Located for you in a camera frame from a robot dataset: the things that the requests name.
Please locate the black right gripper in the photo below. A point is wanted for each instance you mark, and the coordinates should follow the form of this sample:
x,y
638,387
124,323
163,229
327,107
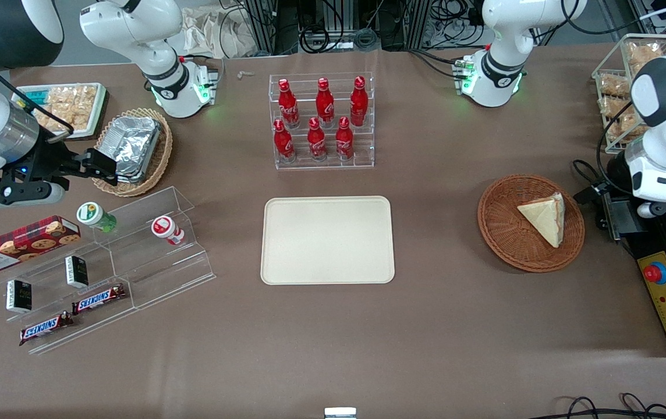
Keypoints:
x,y
49,159

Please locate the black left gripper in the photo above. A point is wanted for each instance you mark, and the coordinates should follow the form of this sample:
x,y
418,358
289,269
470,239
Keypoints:
x,y
619,214

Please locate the triangular white bread sandwich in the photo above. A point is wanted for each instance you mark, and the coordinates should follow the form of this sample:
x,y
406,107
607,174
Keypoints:
x,y
542,218

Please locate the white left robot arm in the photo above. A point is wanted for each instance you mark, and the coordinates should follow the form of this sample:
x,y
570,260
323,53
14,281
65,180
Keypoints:
x,y
505,23

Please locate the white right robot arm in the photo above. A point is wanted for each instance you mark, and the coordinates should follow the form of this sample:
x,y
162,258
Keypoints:
x,y
152,35

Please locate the white snack tray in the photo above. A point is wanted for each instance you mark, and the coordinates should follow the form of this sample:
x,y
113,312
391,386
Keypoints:
x,y
99,110

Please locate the oval light wicker basket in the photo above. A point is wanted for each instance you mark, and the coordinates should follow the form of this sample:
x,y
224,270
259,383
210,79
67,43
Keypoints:
x,y
161,157

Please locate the round brown wicker basket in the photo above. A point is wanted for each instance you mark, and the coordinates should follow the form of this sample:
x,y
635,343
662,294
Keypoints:
x,y
502,233

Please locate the beige rectangular tray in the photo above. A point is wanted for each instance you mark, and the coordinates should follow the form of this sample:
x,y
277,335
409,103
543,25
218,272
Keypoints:
x,y
327,240

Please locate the aluminium foil container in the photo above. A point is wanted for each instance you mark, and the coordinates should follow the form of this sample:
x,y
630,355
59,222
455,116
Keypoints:
x,y
132,142

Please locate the green yogurt cup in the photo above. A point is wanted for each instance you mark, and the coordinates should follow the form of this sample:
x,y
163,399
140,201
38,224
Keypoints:
x,y
91,213

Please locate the clear bagged fried snack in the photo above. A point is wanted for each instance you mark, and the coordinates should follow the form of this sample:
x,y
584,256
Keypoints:
x,y
643,55
615,106
624,131
615,85

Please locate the clear wrapped cracker pack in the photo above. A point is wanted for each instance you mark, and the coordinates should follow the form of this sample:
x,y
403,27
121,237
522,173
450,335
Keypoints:
x,y
74,105

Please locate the red yogurt cup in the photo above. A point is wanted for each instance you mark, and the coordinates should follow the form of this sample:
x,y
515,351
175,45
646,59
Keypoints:
x,y
164,227

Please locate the red emergency stop button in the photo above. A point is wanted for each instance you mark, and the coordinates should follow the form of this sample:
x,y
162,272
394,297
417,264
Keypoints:
x,y
655,272

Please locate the small black white box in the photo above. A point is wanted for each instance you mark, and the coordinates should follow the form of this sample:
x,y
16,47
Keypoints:
x,y
18,297
77,272

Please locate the red tartan cookie box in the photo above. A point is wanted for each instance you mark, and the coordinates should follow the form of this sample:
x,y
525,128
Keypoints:
x,y
18,247

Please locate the clear acrylic stepped shelf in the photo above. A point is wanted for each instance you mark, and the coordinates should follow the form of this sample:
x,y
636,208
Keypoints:
x,y
158,273

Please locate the brown snickers bar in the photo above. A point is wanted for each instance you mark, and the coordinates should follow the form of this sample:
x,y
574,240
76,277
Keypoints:
x,y
45,328
99,299

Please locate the small beige scrap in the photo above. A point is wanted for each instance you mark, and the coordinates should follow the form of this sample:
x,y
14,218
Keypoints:
x,y
245,74

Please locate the crumpled beige paper bag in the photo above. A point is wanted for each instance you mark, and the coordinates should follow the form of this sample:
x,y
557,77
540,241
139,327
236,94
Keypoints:
x,y
216,32

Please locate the red cola bottle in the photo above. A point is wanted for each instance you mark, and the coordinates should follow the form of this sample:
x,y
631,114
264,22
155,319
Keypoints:
x,y
358,103
288,107
325,105
283,144
316,142
344,141

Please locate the clear acrylic bottle rack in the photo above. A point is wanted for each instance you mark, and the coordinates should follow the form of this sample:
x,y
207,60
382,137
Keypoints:
x,y
368,157

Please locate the small white block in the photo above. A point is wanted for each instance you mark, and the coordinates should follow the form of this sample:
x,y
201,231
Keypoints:
x,y
340,413

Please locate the black metal bracket box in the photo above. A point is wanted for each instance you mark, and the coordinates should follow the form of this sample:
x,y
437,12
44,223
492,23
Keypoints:
x,y
624,221

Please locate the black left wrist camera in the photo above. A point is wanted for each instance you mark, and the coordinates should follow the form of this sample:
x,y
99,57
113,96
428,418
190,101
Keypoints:
x,y
648,209

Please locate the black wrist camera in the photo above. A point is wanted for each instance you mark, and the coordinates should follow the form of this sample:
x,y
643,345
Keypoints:
x,y
648,209
7,195

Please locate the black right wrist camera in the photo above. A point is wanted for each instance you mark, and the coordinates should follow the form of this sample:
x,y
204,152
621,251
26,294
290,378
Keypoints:
x,y
7,195

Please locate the aluminium profile frame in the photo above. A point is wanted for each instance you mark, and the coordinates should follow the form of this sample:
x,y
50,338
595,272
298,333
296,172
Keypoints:
x,y
263,23

